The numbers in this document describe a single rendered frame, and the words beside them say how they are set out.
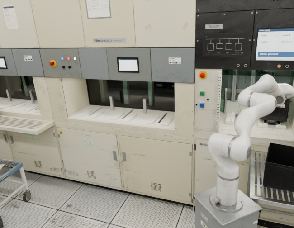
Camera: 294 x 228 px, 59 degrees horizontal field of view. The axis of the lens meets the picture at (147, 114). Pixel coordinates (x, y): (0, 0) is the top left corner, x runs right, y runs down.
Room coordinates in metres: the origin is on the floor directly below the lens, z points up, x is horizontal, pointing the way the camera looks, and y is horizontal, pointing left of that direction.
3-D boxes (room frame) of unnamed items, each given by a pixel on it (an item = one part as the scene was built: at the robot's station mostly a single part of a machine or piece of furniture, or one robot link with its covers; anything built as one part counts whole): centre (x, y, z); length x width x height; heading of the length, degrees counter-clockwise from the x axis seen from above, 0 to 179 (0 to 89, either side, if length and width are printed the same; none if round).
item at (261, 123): (2.05, -1.07, 0.89); 0.22 x 0.21 x 0.04; 158
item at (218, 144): (1.26, -0.42, 1.07); 0.19 x 0.12 x 0.24; 47
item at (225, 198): (1.24, -0.44, 0.85); 0.19 x 0.19 x 0.18
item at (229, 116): (2.15, -0.82, 0.89); 0.22 x 0.21 x 0.04; 158
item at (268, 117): (2.05, -1.07, 1.06); 0.24 x 0.20 x 0.32; 68
